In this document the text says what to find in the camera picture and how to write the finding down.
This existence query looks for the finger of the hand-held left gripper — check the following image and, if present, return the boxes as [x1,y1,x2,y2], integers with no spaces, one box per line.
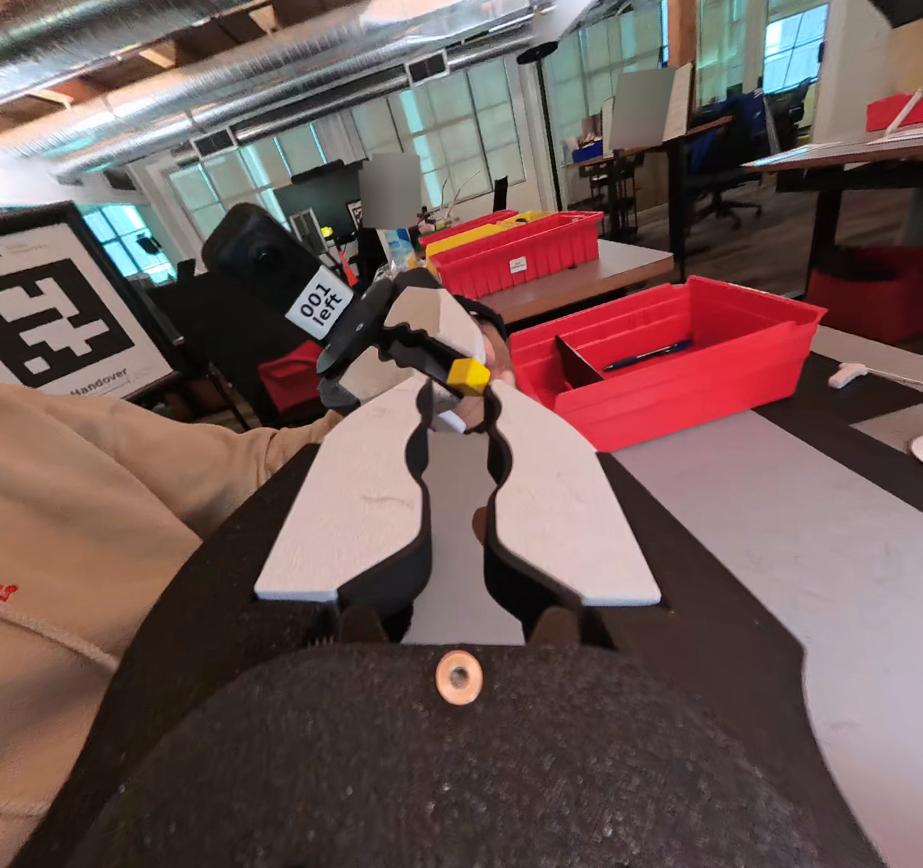
[382,287,486,387]
[345,346,468,436]

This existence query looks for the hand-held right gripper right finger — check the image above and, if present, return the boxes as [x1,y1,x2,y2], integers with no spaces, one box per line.
[482,381,662,607]

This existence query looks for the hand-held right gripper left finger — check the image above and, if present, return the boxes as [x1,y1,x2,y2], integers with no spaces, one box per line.
[254,374,437,605]

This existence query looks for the yellow block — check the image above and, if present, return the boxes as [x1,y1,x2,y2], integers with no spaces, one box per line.
[447,359,493,398]

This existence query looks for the person's left forearm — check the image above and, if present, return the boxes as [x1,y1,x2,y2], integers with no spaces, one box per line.
[173,410,346,544]

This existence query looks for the person's left hand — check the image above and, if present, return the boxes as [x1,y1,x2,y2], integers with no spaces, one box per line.
[460,321,519,436]

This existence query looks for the black monitor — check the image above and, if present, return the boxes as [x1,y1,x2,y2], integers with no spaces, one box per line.
[273,167,362,234]

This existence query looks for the black chair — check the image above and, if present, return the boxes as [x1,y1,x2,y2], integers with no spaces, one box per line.
[144,258,336,429]

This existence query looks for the red and yellow bins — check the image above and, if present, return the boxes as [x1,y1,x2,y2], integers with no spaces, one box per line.
[435,210,605,301]

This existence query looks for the yellow bin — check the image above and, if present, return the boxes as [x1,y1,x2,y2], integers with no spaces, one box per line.
[424,210,556,263]

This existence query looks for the blue pen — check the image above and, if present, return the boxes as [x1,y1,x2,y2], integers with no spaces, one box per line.
[602,339,695,373]

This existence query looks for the framed tag sign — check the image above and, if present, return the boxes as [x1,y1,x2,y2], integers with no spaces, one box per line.
[0,201,181,402]

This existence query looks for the grey work table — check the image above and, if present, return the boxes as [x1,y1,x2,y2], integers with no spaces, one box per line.
[472,237,675,327]

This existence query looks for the red divided bin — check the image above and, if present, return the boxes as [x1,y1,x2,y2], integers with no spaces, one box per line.
[508,275,829,453]

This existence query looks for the grey board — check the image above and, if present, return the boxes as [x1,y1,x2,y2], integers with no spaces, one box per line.
[608,66,679,152]

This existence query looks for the blue office chair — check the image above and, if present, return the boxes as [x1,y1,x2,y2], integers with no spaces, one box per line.
[681,92,767,228]

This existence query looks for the red crate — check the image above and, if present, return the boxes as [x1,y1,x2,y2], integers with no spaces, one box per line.
[802,246,923,344]

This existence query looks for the standing desk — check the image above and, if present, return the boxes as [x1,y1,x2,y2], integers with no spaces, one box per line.
[743,128,923,285]

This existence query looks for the red box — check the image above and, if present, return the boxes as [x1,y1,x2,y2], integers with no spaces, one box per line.
[864,91,923,135]

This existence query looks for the slim silver air duct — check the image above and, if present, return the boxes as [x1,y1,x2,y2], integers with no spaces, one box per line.
[0,53,462,176]

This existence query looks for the large silver air duct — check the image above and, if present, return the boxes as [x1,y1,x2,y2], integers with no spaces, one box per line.
[0,0,535,101]

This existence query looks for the wooden post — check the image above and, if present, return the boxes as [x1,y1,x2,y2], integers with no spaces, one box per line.
[662,0,699,70]

